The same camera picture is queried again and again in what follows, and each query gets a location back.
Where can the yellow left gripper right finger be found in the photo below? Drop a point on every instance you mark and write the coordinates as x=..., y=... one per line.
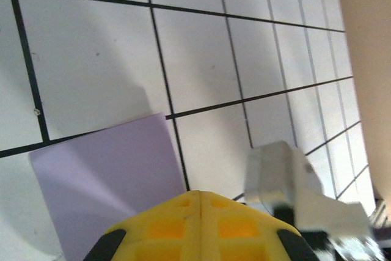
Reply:
x=238, y=230

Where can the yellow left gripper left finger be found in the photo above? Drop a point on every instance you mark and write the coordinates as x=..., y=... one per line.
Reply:
x=171, y=230

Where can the lilac paper sheet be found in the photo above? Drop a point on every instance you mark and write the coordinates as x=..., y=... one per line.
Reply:
x=107, y=166

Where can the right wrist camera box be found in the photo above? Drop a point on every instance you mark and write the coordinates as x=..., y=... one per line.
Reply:
x=275, y=169

